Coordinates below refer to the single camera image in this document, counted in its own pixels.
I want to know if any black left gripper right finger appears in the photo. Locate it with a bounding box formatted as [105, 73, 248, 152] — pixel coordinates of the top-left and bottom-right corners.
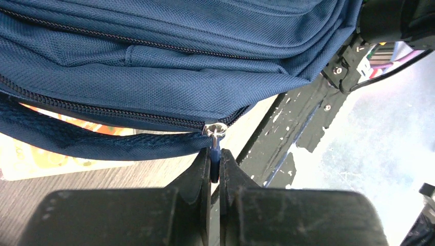
[219, 149, 388, 245]

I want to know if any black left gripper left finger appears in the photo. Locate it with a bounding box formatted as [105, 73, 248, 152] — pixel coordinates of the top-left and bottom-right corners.
[19, 148, 211, 245]

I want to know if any blue zipper pull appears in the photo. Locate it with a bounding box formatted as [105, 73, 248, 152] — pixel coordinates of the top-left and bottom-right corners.
[203, 122, 228, 183]

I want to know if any navy blue student backpack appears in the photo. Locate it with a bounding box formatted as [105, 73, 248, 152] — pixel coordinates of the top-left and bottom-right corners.
[1, 1, 362, 160]

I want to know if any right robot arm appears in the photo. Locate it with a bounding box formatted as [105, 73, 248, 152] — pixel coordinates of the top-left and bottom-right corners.
[220, 1, 434, 245]

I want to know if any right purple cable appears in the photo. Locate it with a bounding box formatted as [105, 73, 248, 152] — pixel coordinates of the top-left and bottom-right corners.
[370, 50, 427, 70]

